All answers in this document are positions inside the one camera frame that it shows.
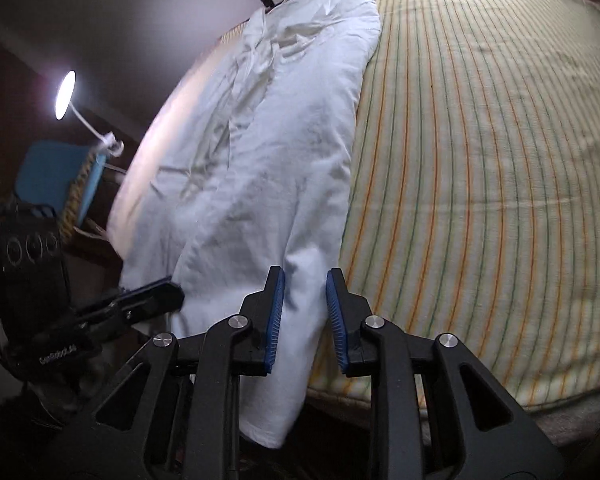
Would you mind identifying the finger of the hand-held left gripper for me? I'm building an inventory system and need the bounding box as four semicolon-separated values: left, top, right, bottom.
72;276;186;348

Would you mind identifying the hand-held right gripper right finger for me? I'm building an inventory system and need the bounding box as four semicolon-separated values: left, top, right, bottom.
326;267;566;480

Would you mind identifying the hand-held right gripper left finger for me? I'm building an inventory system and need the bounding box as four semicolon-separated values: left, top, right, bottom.
45;266;286;480

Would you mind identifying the white long-sleeved shirt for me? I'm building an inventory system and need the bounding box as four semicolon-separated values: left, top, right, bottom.
107;0;383;451

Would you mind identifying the woven patterned cloth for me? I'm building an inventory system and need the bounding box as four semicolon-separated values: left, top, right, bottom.
60;147;98;243

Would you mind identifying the blue chair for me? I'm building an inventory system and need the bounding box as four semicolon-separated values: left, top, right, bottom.
15;140;108;228

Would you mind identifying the white clip lamp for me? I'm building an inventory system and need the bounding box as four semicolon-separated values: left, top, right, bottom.
55;70;126;158

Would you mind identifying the yellow striped cloth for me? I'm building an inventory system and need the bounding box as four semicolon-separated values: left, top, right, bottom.
307;0;600;413

